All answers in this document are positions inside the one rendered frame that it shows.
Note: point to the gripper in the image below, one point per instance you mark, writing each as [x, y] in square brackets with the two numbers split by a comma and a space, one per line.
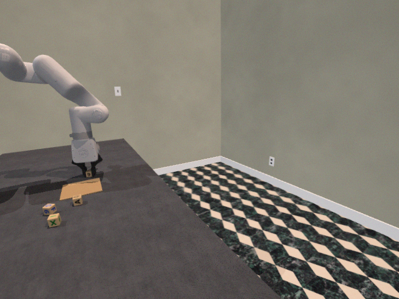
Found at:
[84, 151]

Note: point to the orange flat mat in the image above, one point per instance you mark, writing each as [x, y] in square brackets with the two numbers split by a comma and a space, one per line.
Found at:
[84, 188]

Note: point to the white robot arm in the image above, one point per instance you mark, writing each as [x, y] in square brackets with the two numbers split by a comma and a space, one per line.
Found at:
[46, 70]

